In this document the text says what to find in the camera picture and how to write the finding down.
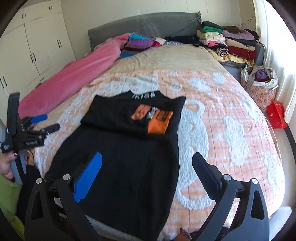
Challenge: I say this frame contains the black t-shirt with orange patches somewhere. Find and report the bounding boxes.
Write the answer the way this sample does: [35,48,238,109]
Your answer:
[45,91,186,240]

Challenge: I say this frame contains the floral fabric bag with clothes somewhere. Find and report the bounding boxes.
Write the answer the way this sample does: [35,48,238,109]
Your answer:
[240,65,279,112]

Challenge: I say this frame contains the pile of folded clothes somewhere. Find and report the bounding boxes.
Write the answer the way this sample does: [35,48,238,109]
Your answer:
[197,21,260,66]

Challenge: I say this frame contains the left hand with red nails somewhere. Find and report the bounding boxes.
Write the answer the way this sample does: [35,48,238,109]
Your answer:
[0,151,19,180]

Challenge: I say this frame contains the right hand with red nails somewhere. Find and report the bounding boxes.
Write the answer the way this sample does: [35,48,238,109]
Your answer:
[173,227,192,241]

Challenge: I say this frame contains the orange white floral bedspread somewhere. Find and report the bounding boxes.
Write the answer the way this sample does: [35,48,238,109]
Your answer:
[35,70,285,240]

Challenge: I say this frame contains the lime green sleeve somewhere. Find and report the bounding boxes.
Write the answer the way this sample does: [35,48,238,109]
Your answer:
[1,171,26,240]

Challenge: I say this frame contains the pink fleece blanket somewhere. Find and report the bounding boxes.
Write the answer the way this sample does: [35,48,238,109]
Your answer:
[18,33,130,118]

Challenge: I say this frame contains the red plastic bag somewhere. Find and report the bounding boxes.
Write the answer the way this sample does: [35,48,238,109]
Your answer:
[267,100,287,129]

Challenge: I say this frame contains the striped colourful cushion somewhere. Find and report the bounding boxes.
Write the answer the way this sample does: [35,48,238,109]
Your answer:
[120,33,154,58]

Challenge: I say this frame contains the beige bed sheet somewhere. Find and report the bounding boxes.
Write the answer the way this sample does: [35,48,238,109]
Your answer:
[91,45,227,83]

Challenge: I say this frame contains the dark navy garment by headboard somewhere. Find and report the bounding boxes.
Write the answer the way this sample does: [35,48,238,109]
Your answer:
[165,35,201,46]

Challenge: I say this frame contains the grey upholstered headboard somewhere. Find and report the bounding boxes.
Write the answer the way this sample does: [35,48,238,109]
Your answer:
[88,12,202,51]

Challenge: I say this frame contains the white wardrobe with handles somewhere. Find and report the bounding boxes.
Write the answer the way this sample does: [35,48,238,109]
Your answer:
[1,1,76,122]

